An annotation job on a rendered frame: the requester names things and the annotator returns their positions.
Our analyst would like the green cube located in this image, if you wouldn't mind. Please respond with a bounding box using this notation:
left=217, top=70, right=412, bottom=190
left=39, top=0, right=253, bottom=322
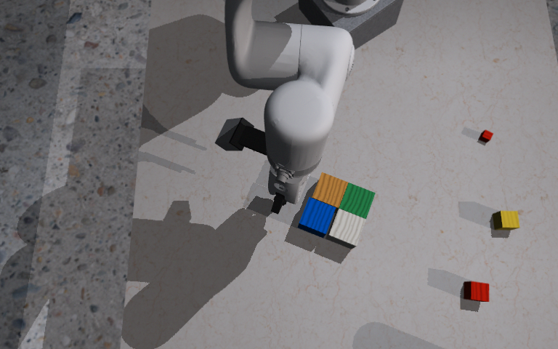
left=339, top=183, right=375, bottom=219

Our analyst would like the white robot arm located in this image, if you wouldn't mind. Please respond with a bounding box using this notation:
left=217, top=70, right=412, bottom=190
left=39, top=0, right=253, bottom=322
left=215, top=0, right=355, bottom=184

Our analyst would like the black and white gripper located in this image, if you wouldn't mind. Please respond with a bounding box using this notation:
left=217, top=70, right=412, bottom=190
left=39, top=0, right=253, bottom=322
left=268, top=164, right=317, bottom=214

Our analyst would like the yellow cube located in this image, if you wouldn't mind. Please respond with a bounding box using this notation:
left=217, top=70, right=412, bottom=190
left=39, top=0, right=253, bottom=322
left=493, top=211, right=519, bottom=230

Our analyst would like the blue cube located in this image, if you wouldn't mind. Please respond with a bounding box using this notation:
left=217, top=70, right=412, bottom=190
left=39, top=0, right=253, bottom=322
left=298, top=197, right=336, bottom=238

